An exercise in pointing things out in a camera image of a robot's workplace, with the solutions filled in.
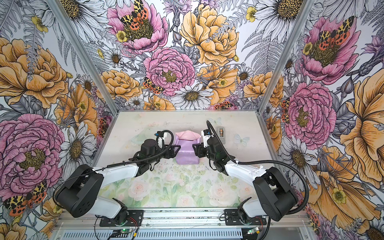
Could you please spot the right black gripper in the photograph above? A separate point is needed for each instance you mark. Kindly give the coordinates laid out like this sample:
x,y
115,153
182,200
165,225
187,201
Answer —
x,y
200,148

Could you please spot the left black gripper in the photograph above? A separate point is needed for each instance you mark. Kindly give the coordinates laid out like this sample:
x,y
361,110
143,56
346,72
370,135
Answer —
x,y
172,154

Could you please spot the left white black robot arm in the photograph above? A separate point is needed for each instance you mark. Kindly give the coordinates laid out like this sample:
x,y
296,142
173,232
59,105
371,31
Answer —
x,y
80,194

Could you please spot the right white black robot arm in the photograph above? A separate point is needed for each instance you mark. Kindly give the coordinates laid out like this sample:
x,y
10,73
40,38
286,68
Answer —
x,y
275,197

